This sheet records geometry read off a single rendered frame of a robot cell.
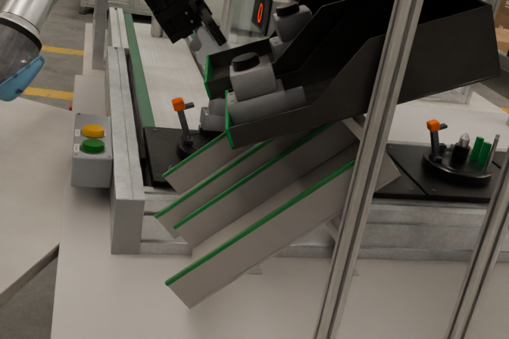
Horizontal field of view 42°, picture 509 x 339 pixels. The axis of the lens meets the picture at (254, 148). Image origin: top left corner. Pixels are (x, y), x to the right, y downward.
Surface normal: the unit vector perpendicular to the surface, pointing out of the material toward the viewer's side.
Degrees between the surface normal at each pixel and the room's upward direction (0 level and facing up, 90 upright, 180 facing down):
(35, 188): 0
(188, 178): 90
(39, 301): 0
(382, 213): 90
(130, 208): 90
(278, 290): 0
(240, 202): 90
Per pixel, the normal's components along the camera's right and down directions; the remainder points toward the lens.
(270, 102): 0.04, 0.39
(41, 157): 0.16, -0.91
